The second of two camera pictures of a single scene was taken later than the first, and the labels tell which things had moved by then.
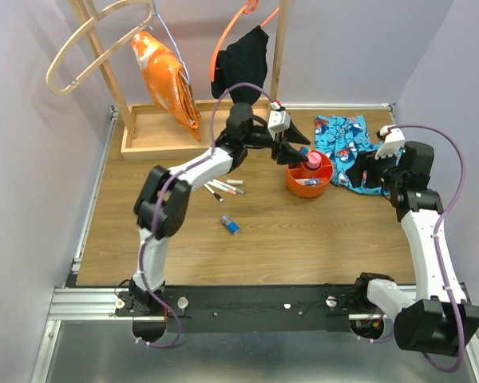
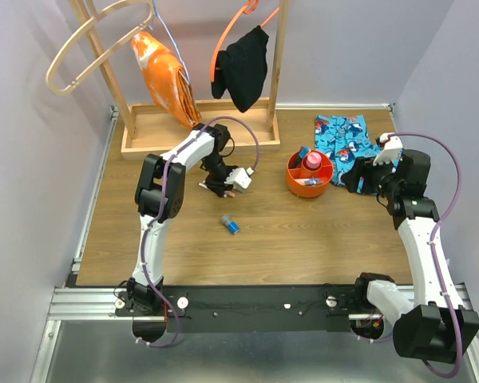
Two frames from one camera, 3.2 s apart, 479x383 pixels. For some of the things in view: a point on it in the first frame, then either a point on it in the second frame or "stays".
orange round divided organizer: x=307 y=183 stays
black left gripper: x=281 y=150 -> x=219 y=187
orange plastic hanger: x=250 y=8 stays
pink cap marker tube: x=314 y=160 stays
